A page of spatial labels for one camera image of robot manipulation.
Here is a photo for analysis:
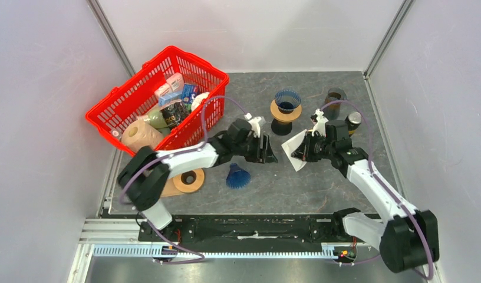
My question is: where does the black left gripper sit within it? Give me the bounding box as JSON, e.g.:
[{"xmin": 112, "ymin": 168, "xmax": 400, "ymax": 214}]
[{"xmin": 232, "ymin": 133, "xmax": 277, "ymax": 163}]

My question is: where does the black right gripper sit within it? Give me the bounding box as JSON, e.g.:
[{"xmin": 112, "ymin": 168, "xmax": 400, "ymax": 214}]
[{"xmin": 291, "ymin": 131, "xmax": 334, "ymax": 162}]

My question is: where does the white paper coffee filter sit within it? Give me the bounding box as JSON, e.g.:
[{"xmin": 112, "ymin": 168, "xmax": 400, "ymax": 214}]
[{"xmin": 282, "ymin": 130, "xmax": 308, "ymax": 172}]

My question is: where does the wooden dripper ring holder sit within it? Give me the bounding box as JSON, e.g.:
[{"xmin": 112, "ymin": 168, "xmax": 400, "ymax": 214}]
[{"xmin": 270, "ymin": 100, "xmax": 302, "ymax": 123}]

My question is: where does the blue glass dripper cone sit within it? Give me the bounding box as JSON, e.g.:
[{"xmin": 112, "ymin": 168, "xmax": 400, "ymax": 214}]
[{"xmin": 274, "ymin": 89, "xmax": 301, "ymax": 113}]

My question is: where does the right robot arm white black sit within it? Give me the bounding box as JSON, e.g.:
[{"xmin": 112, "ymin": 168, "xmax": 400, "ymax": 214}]
[{"xmin": 282, "ymin": 120, "xmax": 440, "ymax": 277}]

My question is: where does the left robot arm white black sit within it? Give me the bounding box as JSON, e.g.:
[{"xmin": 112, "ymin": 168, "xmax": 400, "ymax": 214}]
[{"xmin": 117, "ymin": 117, "xmax": 278, "ymax": 241}]

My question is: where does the brown paper coffee filter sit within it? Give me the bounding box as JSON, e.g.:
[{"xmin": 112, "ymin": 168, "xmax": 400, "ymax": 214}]
[{"xmin": 161, "ymin": 179, "xmax": 182, "ymax": 198}]

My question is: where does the black carafe red band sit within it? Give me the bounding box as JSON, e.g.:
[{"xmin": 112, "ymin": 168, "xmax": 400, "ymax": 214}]
[{"xmin": 271, "ymin": 119, "xmax": 292, "ymax": 136}]

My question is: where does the black drink can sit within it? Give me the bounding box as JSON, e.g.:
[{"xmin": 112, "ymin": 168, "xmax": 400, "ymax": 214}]
[{"xmin": 344, "ymin": 111, "xmax": 363, "ymax": 137}]

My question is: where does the grey glass carafe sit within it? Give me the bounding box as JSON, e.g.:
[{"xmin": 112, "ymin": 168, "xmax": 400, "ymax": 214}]
[{"xmin": 323, "ymin": 87, "xmax": 347, "ymax": 120}]

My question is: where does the white round object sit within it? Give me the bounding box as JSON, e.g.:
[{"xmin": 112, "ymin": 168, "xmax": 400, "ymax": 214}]
[{"xmin": 191, "ymin": 92, "xmax": 210, "ymax": 111}]

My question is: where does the blue white box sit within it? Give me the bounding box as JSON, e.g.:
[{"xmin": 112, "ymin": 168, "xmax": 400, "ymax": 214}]
[{"xmin": 159, "ymin": 83, "xmax": 199, "ymax": 107}]

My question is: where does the dark snack bag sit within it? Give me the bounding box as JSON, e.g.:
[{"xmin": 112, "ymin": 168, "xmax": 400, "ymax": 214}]
[{"xmin": 161, "ymin": 101, "xmax": 190, "ymax": 129}]

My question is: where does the pink white pack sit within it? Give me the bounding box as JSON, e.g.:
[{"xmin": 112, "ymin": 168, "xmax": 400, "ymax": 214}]
[{"xmin": 154, "ymin": 73, "xmax": 185, "ymax": 97}]

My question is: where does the green pear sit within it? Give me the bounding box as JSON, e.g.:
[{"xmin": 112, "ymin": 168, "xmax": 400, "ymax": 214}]
[{"xmin": 146, "ymin": 106, "xmax": 168, "ymax": 129}]

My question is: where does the beige toilet paper roll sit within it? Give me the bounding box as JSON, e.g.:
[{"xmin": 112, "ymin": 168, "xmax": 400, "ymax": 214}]
[{"xmin": 121, "ymin": 120, "xmax": 164, "ymax": 153}]

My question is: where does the red plastic shopping basket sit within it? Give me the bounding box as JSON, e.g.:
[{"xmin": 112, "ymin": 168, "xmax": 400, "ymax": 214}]
[{"xmin": 85, "ymin": 45, "xmax": 229, "ymax": 156}]

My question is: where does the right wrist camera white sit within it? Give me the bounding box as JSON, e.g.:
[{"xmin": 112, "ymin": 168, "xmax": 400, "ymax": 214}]
[{"xmin": 311, "ymin": 109, "xmax": 328, "ymax": 137}]

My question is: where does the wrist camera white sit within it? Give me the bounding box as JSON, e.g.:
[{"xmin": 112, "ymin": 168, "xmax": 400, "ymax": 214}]
[
  {"xmin": 311, "ymin": 109, "xmax": 328, "ymax": 137},
  {"xmin": 244, "ymin": 113, "xmax": 266, "ymax": 138}
]

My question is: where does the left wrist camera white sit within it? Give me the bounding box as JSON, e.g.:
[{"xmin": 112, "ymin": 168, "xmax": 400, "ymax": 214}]
[{"xmin": 244, "ymin": 113, "xmax": 266, "ymax": 138}]

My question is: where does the black mounting base rail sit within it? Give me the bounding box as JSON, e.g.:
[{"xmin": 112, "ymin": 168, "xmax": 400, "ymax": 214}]
[{"xmin": 161, "ymin": 214, "xmax": 364, "ymax": 261}]

